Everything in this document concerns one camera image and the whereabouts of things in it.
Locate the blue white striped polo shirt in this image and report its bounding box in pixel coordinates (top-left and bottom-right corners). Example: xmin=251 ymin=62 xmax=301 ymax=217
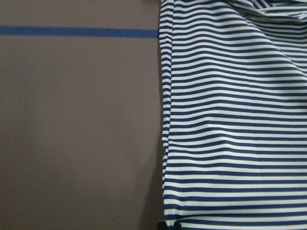
xmin=159 ymin=0 xmax=307 ymax=230

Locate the brown paper table cover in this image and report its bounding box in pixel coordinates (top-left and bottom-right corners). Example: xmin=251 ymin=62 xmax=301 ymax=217
xmin=0 ymin=0 xmax=164 ymax=230

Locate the blue tape line crosswise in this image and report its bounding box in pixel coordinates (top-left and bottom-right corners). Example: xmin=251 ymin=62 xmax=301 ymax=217
xmin=0 ymin=25 xmax=158 ymax=39

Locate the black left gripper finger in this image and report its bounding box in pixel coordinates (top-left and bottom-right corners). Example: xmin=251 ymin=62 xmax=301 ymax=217
xmin=156 ymin=222 xmax=168 ymax=230

